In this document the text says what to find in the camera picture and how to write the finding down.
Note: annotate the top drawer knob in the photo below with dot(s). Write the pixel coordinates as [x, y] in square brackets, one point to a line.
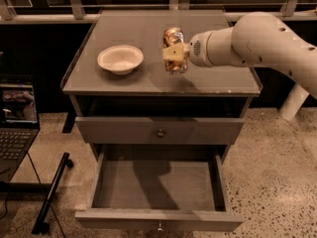
[160, 133]

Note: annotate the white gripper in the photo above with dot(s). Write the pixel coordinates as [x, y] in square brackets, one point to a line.
[198, 49]

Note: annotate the shiny orange soda can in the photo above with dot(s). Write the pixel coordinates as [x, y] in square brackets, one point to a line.
[170, 37]

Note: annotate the white paper bowl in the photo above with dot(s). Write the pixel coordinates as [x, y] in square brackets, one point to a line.
[121, 59]

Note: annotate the metal window railing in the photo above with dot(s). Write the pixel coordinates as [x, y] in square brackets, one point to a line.
[79, 7]

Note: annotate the black laptop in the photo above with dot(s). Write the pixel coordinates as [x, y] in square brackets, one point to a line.
[19, 122]

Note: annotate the grey drawer cabinet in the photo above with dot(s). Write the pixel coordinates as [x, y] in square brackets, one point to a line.
[149, 91]

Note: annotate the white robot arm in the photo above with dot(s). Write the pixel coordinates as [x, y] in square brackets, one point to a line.
[257, 39]

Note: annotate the closed grey top drawer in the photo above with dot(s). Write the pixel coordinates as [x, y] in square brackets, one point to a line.
[143, 130]

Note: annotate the open grey middle drawer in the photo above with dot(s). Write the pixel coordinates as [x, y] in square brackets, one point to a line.
[140, 186]

